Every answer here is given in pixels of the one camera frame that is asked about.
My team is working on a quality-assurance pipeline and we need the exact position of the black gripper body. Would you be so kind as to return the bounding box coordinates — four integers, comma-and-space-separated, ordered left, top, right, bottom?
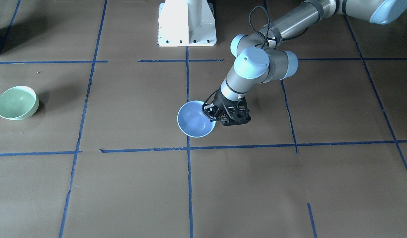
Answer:
202, 89, 251, 126

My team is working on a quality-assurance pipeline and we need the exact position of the blue bowl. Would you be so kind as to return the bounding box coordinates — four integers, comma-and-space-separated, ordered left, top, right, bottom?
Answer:
177, 100, 216, 138

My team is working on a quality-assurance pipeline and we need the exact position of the green bowl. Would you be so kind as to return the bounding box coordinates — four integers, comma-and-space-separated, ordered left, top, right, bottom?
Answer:
0, 86, 40, 121

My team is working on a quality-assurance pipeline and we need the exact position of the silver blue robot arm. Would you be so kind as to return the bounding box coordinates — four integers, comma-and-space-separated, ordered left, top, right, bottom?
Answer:
202, 0, 407, 126

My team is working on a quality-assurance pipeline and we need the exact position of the white pedestal column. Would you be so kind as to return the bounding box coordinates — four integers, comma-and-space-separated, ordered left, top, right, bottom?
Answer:
157, 0, 217, 47

